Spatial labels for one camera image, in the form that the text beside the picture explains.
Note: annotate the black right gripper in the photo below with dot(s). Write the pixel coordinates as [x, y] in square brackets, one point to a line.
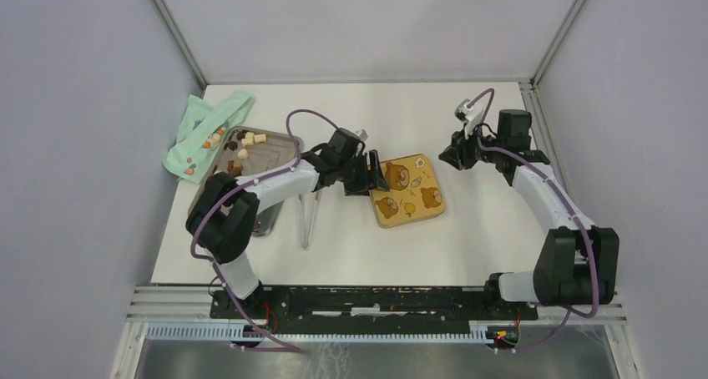
[458, 158]

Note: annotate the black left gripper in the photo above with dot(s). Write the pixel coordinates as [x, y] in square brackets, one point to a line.
[370, 179]

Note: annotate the silver box lid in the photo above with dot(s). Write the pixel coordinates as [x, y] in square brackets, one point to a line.
[414, 192]

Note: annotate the metal serving tongs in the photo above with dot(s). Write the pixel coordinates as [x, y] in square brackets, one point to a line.
[307, 208]

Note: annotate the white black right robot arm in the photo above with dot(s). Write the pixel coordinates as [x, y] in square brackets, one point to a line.
[577, 263]

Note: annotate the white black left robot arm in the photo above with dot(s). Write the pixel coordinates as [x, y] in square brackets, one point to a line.
[224, 215]

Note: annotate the metal chocolate tray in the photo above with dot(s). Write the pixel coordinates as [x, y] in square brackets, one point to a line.
[246, 151]

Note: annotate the green patterned cloth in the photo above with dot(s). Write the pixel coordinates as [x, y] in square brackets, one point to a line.
[201, 133]

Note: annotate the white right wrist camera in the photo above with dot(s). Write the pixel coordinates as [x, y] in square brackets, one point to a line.
[469, 116]

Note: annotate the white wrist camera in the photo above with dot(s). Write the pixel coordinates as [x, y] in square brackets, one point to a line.
[362, 135]
[469, 116]

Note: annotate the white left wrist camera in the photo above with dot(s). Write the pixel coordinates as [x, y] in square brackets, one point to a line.
[362, 135]

